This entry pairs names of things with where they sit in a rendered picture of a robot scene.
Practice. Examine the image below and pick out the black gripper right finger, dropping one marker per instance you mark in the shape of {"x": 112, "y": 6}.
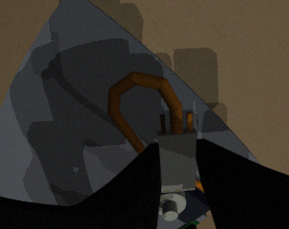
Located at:
{"x": 241, "y": 193}

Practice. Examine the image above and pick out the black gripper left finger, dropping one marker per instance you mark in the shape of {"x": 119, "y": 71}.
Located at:
{"x": 129, "y": 201}

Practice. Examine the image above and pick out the black pin header strip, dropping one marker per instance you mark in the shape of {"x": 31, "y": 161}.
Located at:
{"x": 192, "y": 225}

